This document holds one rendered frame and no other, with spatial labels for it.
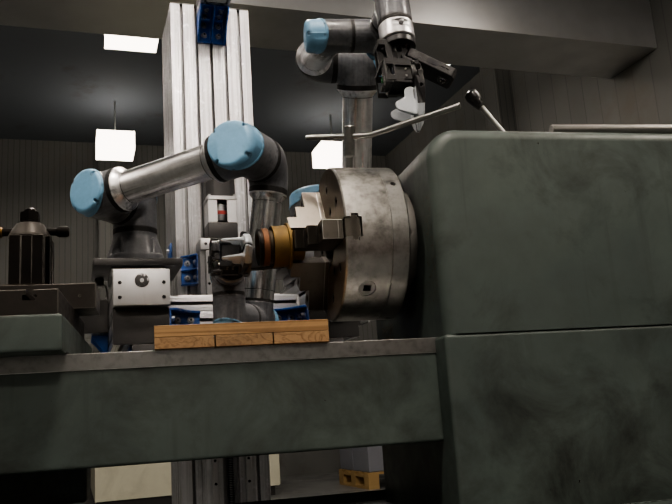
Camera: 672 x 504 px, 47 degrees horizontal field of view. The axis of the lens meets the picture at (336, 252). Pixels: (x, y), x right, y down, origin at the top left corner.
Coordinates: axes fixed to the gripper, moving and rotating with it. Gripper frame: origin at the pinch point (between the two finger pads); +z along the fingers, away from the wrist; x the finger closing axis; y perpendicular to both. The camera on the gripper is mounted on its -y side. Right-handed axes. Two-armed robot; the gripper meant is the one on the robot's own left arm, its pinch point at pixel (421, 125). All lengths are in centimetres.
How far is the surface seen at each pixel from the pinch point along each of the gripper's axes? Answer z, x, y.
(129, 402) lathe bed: 52, -3, 58
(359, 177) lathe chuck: 11.2, -1.2, 13.9
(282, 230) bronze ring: 18.1, -10.5, 28.3
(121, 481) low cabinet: -10, -662, 92
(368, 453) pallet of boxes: -16, -647, -148
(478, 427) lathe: 61, 1, -1
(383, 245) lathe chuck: 26.1, 0.1, 11.3
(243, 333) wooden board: 42, 0, 38
